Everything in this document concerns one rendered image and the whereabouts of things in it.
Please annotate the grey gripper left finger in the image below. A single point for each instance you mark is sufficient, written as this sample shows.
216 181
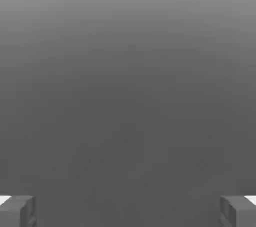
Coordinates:
14 213

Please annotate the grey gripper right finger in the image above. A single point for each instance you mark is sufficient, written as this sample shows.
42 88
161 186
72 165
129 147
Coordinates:
240 214

